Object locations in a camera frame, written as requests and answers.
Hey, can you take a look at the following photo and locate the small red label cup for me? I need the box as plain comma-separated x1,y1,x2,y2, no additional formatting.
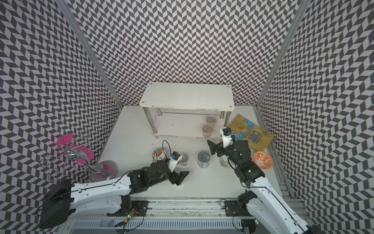
178,154,189,166

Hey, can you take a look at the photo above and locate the purple white tin can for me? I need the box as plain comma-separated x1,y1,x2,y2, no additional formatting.
197,151,210,168

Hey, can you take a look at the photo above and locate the tomato label seed jar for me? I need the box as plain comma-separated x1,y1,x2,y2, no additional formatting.
152,148,166,162

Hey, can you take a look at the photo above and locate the pink seed cup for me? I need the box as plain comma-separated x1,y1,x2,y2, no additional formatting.
202,124,214,138
206,115,217,127

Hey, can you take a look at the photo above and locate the white lid dark jar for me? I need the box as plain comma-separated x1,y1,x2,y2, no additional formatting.
220,156,230,168

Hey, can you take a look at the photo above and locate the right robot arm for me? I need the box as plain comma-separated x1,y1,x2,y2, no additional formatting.
207,140,323,234

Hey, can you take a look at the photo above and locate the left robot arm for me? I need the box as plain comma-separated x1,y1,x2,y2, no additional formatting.
38,160,189,229

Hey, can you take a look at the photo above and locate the white two-tier shelf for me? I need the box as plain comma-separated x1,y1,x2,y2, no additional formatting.
139,82,234,138

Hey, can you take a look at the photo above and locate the yellow blue snack bag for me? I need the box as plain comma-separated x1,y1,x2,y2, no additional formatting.
228,114,274,151

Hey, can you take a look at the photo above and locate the orange patterned bowl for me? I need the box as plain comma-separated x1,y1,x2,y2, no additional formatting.
253,151,273,170

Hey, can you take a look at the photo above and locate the pink plate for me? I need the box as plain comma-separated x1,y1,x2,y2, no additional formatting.
56,134,74,146

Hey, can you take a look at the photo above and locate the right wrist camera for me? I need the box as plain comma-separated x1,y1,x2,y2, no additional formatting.
220,127,234,148

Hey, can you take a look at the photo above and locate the aluminium front rail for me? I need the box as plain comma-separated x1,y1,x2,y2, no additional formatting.
65,198,307,220

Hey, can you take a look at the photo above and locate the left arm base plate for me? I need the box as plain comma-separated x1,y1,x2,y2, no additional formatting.
106,200,149,217

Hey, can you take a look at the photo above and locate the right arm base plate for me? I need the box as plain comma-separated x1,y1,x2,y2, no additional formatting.
224,200,252,217

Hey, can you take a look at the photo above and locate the wire cup rack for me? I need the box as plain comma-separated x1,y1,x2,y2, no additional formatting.
47,130,118,182

